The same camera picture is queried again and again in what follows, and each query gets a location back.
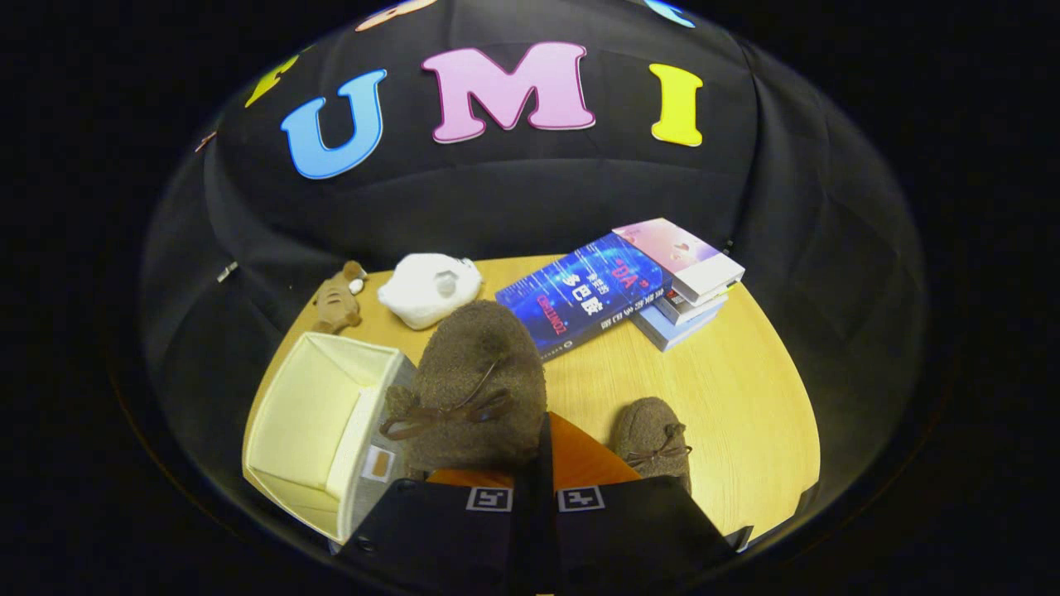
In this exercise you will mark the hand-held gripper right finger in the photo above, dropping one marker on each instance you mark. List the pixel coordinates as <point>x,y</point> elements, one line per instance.
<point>629,538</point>

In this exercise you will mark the light blue book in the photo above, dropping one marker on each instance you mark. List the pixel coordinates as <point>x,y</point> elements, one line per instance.
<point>662,331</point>

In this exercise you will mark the dark blue book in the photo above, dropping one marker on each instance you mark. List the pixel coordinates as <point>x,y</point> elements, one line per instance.
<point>580,298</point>

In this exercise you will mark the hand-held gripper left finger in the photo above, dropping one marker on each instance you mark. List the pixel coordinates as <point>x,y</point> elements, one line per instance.
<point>439,546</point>

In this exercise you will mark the white plush toy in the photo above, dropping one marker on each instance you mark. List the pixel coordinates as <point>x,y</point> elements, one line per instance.
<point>422,294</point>

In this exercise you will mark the brown plush toy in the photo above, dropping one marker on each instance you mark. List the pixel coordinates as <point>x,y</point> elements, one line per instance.
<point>335,302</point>

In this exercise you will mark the black backdrop cloth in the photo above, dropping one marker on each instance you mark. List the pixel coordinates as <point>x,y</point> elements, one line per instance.
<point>497,199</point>

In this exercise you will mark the white red-spined book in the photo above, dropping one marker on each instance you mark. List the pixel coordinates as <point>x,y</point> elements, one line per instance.
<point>691,310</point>

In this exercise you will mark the brown fuzzy shoe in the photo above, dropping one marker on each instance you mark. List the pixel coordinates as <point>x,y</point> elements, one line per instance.
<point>650,426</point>
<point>476,364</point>

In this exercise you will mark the small white clip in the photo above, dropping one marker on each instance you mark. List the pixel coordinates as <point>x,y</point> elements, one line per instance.
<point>227,271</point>

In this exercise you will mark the grey fabric storage box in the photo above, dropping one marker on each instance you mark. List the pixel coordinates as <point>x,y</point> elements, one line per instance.
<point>298,414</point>

